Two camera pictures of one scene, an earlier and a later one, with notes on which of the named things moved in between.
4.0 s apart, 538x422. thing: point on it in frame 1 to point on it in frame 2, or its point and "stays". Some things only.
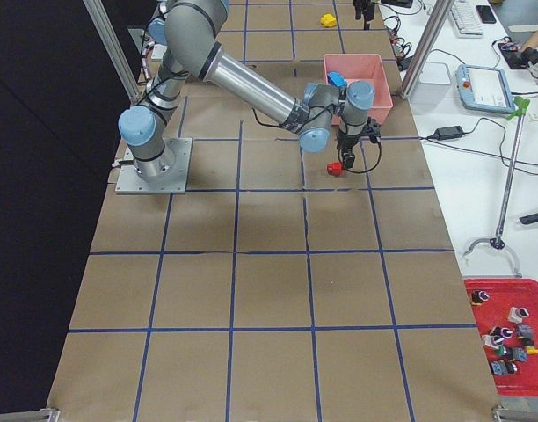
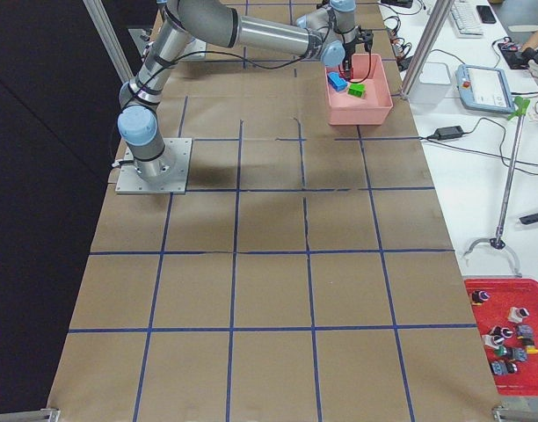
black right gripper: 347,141 to 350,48
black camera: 373,129 to 366,35
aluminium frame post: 438,19 stays
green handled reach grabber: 521,103 stays
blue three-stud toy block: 337,79 stays
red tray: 513,318 stays
